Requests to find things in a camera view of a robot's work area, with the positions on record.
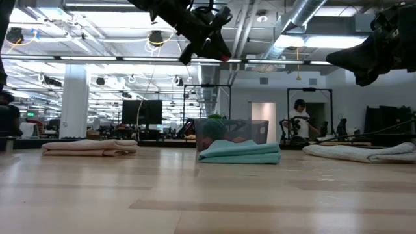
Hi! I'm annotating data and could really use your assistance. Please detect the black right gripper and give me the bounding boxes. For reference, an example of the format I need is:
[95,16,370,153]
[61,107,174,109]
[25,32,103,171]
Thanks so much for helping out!
[326,6,407,87]

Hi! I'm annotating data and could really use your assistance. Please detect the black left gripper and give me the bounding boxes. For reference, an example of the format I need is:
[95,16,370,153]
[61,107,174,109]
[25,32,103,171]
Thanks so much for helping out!
[174,8,233,66]

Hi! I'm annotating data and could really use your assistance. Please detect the red bell pepper toy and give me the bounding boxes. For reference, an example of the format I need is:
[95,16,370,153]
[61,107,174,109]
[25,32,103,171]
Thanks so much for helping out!
[198,136,216,152]

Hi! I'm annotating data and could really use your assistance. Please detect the clear grey tupperware container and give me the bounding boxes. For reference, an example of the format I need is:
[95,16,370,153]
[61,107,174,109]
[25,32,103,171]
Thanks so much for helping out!
[194,118,270,152]

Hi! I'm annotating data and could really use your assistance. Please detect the black round ceiling device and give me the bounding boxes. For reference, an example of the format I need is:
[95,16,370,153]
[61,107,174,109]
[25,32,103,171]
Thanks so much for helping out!
[148,30,165,47]

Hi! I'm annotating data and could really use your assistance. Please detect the black background cabinet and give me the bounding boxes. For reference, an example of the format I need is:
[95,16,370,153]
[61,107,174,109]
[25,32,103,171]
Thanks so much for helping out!
[365,105,415,136]

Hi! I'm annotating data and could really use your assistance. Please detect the person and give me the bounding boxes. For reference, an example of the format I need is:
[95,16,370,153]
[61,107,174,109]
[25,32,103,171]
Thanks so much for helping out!
[281,99,321,140]
[0,90,23,138]

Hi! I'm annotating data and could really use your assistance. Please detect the black background monitor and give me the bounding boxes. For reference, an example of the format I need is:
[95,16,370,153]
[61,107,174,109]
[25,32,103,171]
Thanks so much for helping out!
[122,99,163,126]

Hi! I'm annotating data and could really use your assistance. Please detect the blue tray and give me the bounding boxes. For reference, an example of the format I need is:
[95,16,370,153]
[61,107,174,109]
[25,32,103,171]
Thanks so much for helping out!
[197,139,281,165]

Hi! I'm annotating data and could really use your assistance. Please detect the white pillar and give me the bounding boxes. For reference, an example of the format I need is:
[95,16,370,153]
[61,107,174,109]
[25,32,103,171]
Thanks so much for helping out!
[59,64,92,140]

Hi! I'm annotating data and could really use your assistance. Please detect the clear left tray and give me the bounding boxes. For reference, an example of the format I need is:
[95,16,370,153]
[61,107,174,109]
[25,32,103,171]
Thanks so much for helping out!
[40,138,140,157]

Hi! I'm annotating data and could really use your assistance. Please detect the black background rig frame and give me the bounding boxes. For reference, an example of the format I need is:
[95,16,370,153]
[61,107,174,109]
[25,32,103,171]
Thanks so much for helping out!
[287,86,333,140]
[183,83,232,121]

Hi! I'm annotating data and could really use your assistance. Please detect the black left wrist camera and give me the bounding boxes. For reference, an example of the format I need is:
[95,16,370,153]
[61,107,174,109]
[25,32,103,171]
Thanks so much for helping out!
[210,5,233,29]

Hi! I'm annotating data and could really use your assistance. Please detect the silver ventilation duct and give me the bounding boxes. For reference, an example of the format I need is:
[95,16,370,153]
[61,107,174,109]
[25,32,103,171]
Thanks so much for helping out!
[259,0,328,66]

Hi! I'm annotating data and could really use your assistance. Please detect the black aluminium table frame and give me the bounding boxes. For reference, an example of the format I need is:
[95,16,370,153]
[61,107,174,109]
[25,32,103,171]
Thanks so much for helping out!
[0,136,373,151]

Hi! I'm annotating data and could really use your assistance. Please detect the long ceiling light rail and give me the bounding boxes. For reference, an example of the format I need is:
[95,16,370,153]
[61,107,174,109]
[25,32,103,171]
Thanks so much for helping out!
[0,54,334,66]

